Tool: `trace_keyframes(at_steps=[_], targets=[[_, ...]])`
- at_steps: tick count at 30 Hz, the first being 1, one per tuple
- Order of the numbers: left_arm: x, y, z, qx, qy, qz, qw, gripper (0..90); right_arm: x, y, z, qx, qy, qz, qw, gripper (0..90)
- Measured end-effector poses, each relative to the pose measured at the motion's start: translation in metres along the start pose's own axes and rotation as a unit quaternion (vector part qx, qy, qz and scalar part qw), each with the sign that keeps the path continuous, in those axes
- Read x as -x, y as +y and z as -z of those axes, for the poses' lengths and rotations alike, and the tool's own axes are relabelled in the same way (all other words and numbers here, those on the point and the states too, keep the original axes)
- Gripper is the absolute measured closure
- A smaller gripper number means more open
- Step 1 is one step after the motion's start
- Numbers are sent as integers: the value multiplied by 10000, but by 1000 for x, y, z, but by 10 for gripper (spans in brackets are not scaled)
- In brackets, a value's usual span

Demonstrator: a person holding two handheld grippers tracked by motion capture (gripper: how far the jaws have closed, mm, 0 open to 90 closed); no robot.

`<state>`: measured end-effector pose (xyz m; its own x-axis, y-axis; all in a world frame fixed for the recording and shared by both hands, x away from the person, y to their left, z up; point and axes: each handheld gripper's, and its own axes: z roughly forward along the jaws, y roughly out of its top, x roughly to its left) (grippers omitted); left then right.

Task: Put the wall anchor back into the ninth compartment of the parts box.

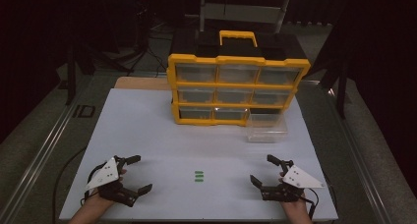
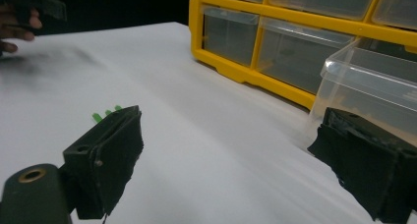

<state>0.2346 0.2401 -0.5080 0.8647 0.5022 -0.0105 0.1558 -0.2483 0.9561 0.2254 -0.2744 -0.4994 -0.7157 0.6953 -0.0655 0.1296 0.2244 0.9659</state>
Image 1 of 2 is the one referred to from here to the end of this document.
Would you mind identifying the clear plastic drawer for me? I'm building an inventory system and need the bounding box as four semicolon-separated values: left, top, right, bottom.
245;112;290;144

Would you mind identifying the grey metal stand frame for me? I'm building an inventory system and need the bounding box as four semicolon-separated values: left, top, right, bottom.
198;0;292;34

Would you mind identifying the person's right hand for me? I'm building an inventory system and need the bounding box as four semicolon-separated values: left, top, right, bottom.
281;196;312;216

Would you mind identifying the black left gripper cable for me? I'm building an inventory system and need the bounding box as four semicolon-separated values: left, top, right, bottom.
52;145;106;224

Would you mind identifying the metal rail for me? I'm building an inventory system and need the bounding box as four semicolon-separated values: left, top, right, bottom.
0;76;96;224
301;80;393;224

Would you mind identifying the person's left hand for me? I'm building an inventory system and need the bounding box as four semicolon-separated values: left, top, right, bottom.
81;191;115;216

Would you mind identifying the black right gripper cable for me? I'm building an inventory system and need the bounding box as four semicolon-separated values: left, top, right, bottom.
301;174;338;224

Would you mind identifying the white table cover sheet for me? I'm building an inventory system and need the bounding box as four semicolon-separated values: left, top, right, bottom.
58;87;339;222

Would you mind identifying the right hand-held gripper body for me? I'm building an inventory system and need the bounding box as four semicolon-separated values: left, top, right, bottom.
260;159;327;204

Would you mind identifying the yellow black organizer cabinet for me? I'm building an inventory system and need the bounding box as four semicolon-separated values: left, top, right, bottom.
165;29;312;127

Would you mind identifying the black stand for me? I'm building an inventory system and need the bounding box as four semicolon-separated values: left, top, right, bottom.
316;17;349;120
63;36;99;106

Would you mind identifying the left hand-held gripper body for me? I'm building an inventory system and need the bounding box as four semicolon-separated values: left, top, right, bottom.
85;155;140;208

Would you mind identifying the grid of clear cabinet drawers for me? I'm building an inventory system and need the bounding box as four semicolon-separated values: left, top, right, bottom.
174;63;301;121

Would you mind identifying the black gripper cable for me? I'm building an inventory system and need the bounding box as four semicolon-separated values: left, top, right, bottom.
301;174;338;224
52;145;106;224

